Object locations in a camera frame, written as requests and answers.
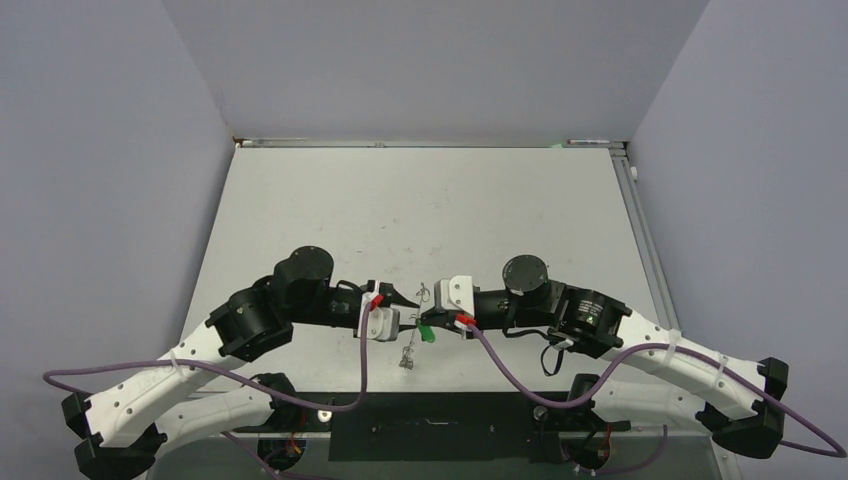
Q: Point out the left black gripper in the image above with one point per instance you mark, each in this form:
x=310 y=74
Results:
x=391 y=298

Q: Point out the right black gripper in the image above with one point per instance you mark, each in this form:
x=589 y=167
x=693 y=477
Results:
x=441 y=317

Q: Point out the green key tag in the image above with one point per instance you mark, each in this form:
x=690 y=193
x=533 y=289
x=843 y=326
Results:
x=426 y=332

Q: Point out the perforated metal key plate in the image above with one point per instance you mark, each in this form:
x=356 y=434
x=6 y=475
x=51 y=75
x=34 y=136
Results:
x=406 y=361

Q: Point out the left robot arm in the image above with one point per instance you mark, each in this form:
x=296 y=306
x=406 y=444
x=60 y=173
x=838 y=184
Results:
x=195 y=390

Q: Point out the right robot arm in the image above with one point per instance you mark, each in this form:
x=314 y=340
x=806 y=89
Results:
x=696 y=388

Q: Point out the marker pen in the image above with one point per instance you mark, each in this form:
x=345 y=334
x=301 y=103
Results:
x=588 y=142

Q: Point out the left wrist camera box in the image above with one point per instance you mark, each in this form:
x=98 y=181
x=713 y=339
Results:
x=381 y=324

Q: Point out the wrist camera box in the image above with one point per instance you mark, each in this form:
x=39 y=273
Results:
x=455 y=294
x=381 y=324

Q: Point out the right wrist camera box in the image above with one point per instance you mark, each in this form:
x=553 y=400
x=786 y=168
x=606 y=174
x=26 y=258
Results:
x=455 y=294

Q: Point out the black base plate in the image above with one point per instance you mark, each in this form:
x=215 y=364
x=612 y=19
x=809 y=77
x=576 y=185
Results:
x=466 y=426

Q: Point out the aluminium rail right edge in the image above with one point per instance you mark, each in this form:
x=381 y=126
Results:
x=657 y=283

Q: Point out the aluminium rail edge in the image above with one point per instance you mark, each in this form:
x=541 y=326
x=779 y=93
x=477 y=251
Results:
x=365 y=143
x=657 y=283

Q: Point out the aluminium rail back edge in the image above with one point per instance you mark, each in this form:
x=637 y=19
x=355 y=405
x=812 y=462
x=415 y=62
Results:
x=365 y=143

